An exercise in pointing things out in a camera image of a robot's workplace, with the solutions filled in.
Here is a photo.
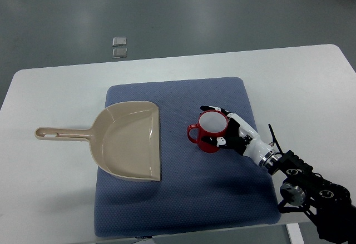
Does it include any red cup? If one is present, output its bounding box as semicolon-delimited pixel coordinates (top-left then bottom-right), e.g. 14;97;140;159
187;109;228;153

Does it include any blue textured mat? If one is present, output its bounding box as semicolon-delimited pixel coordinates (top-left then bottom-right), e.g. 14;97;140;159
94;77;280;237

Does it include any upper silver floor plate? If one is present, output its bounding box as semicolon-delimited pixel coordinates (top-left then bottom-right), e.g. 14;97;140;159
112;37;127;47

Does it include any beige plastic dustpan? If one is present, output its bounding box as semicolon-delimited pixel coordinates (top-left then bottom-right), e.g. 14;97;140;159
34;101;161;182

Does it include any silver floor plate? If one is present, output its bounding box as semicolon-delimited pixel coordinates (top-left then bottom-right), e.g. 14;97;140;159
112;47;127;58
112;37;127;47

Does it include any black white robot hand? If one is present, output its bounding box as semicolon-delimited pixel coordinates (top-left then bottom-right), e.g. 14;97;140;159
200;106;276;167

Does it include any white table leg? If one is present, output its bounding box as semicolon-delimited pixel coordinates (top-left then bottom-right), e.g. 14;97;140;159
286;223;305;244

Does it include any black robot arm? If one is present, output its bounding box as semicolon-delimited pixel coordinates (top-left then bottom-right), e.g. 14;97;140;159
263;125;355;243

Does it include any lower silver floor plate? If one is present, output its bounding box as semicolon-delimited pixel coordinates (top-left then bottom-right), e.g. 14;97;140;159
112;47;127;58

